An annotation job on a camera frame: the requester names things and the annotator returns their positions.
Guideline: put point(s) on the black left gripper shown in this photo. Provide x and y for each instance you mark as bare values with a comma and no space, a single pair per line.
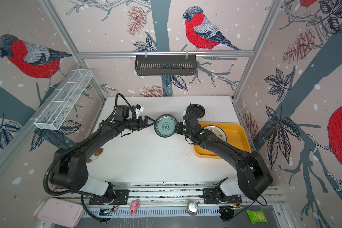
146,123

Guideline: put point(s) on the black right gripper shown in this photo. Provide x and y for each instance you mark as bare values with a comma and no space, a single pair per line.
179,128

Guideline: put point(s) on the small teal plate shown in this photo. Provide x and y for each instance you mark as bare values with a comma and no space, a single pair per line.
165,126

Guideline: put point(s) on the small black plate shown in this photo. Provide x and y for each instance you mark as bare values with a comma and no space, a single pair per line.
197,109

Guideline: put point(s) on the cream yellow plate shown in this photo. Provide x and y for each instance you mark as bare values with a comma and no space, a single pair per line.
217,131

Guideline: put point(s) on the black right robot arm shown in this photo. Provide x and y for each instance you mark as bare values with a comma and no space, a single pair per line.
253,176

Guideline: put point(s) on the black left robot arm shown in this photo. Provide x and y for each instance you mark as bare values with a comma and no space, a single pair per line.
68,172

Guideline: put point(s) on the yellow plastic bin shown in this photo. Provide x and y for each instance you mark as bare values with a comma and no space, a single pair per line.
236,136

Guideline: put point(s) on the bear shaped brown white dish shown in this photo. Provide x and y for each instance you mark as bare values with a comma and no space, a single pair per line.
95,155

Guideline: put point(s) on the silver round object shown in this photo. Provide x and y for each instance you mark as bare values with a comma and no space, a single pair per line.
192,208

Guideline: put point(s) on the pink toy figure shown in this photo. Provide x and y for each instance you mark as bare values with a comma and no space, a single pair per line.
134,207

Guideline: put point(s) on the green snack packet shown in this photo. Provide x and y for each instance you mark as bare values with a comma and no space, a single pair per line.
257,216

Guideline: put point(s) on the pink tray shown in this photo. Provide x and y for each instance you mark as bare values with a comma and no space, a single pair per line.
61,212

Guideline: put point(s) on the black hanging wire basket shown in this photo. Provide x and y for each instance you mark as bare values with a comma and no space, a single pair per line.
166,65

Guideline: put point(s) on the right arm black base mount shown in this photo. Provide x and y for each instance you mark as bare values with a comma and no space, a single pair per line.
218,195

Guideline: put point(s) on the aluminium rail base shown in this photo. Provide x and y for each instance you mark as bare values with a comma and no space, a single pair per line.
170,199

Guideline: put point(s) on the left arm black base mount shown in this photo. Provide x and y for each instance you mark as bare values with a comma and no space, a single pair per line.
122,196

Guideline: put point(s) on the white mesh wall shelf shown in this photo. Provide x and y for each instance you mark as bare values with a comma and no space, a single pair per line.
65,98

